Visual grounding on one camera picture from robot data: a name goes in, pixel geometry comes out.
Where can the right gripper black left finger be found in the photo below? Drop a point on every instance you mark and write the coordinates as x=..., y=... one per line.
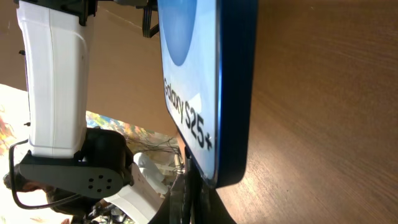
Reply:
x=175, y=209

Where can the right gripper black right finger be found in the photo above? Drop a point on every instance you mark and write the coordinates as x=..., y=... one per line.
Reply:
x=211, y=209

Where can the blue Galaxy smartphone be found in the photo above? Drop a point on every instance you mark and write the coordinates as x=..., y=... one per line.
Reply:
x=208, y=62

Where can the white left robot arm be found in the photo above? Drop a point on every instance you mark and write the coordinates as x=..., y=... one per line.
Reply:
x=65, y=153

